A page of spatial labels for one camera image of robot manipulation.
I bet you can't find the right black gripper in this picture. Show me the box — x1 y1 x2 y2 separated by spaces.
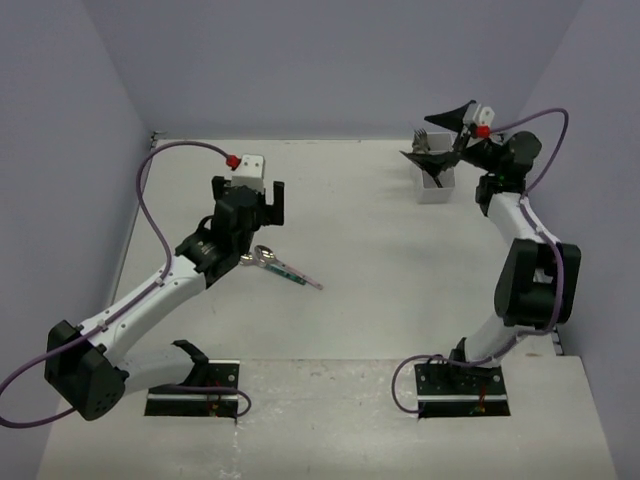
408 102 502 180

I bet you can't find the all-silver fork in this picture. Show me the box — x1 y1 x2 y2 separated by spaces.
415 129 431 152

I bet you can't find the teal handled spoon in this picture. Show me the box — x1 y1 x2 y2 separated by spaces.
240 254 307 285

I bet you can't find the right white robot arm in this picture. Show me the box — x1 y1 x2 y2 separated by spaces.
405 100 581 393

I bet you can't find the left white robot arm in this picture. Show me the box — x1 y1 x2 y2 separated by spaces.
44 176 285 421

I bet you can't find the white three-compartment utensil holder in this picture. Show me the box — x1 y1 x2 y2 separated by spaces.
410 132 456 204

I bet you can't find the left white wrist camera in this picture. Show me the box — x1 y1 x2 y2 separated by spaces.
231 154 266 194

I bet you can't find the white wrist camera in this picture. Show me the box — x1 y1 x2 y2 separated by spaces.
231 154 266 194
462 101 495 129

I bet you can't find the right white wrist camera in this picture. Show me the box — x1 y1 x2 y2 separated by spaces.
462 101 495 129

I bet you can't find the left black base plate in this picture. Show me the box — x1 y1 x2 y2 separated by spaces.
144 359 240 419

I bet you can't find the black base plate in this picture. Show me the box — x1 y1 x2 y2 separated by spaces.
144 359 240 419
414 361 511 418

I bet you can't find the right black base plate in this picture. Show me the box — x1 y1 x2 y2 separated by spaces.
414 361 511 418

